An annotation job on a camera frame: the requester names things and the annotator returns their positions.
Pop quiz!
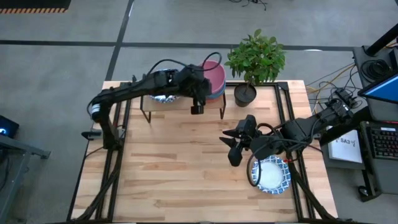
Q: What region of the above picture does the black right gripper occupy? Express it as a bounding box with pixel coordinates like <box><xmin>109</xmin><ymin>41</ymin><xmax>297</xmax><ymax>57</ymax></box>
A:
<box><xmin>219</xmin><ymin>114</ymin><xmax>259</xmax><ymax>151</ymax></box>

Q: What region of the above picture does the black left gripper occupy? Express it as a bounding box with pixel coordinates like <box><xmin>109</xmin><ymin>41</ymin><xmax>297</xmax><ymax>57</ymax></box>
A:
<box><xmin>177</xmin><ymin>65</ymin><xmax>213</xmax><ymax>105</ymax></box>

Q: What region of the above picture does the blue plastic bowl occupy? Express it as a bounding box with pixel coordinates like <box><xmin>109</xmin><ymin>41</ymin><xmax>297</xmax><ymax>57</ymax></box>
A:
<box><xmin>206</xmin><ymin>83</ymin><xmax>227</xmax><ymax>101</ymax></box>

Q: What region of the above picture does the pink plastic bowl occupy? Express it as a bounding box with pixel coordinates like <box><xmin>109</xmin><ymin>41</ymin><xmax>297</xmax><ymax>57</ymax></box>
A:
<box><xmin>198</xmin><ymin>60</ymin><xmax>227</xmax><ymax>96</ymax></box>

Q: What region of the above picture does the blue patterned paper bowl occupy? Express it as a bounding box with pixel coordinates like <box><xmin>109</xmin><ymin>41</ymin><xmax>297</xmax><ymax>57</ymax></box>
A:
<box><xmin>251</xmin><ymin>154</ymin><xmax>292</xmax><ymax>195</ymax></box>
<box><xmin>149</xmin><ymin>94</ymin><xmax>180</xmax><ymax>105</ymax></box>

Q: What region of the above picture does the potted green plant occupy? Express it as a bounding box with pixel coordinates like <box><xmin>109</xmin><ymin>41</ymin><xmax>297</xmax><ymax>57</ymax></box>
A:
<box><xmin>224</xmin><ymin>28</ymin><xmax>287</xmax><ymax>108</ymax></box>

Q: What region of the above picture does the black diagonal support bar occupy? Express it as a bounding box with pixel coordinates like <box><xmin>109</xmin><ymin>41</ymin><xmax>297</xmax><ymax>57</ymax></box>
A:
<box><xmin>319</xmin><ymin>105</ymin><xmax>373</xmax><ymax>147</ymax></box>

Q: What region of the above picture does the white printed paper sheet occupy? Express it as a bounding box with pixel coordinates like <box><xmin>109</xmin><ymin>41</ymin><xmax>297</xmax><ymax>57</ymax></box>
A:
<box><xmin>328</xmin><ymin>129</ymin><xmax>363</xmax><ymax>164</ymax></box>

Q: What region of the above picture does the black power adapter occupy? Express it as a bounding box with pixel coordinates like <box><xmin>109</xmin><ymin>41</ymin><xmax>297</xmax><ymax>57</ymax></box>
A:
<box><xmin>335</xmin><ymin>88</ymin><xmax>358</xmax><ymax>103</ymax></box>

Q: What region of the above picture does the grey workstation desk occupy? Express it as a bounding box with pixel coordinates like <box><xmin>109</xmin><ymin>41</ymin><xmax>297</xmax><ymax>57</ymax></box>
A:
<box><xmin>320</xmin><ymin>45</ymin><xmax>398</xmax><ymax>203</ymax></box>

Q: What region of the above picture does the black keyboard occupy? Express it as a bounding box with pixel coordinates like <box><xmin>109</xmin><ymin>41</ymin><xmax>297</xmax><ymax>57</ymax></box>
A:
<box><xmin>366</xmin><ymin>126</ymin><xmax>398</xmax><ymax>161</ymax></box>

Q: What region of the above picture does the laptop with blue screen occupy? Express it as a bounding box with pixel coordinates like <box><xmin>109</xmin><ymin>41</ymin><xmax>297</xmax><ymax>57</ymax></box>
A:
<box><xmin>357</xmin><ymin>73</ymin><xmax>398</xmax><ymax>105</ymax></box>

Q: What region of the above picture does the black round pole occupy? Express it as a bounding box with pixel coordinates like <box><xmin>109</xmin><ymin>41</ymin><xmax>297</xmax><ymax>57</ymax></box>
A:
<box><xmin>366</xmin><ymin>23</ymin><xmax>398</xmax><ymax>57</ymax></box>

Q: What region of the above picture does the black mat with hazard stripes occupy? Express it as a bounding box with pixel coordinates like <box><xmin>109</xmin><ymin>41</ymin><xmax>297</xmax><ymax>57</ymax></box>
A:
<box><xmin>0</xmin><ymin>0</ymin><xmax>72</xmax><ymax>14</ymax></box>

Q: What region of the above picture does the grey metal stand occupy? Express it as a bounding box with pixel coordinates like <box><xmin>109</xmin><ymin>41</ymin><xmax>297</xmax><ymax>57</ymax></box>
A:
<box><xmin>0</xmin><ymin>133</ymin><xmax>51</xmax><ymax>223</ymax></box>

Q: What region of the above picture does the black device with blue light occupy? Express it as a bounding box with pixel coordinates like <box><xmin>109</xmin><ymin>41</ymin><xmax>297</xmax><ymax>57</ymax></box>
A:
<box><xmin>0</xmin><ymin>114</ymin><xmax>20</xmax><ymax>139</ymax></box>

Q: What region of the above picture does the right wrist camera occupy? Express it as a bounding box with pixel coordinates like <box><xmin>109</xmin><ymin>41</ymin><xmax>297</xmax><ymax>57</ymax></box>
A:
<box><xmin>228</xmin><ymin>145</ymin><xmax>244</xmax><ymax>167</ymax></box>

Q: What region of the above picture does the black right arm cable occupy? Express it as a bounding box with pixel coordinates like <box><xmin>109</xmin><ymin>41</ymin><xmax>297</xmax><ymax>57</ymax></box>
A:
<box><xmin>246</xmin><ymin>123</ymin><xmax>315</xmax><ymax>188</ymax></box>

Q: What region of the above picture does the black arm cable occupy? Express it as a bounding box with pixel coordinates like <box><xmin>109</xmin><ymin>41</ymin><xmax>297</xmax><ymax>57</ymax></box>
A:
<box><xmin>146</xmin><ymin>51</ymin><xmax>223</xmax><ymax>77</ymax></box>
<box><xmin>246</xmin><ymin>123</ymin><xmax>315</xmax><ymax>188</ymax></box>

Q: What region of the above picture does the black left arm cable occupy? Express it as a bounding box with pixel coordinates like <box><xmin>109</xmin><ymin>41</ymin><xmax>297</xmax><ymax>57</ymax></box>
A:
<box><xmin>146</xmin><ymin>51</ymin><xmax>223</xmax><ymax>77</ymax></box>

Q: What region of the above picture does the small black bracket device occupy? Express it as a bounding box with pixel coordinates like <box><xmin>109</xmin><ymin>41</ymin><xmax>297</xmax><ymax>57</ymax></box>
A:
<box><xmin>81</xmin><ymin>130</ymin><xmax>103</xmax><ymax>141</ymax></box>

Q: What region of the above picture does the coiled black cable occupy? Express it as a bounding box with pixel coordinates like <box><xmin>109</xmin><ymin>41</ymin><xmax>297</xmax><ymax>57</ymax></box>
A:
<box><xmin>360</xmin><ymin>58</ymin><xmax>393</xmax><ymax>83</ymax></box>

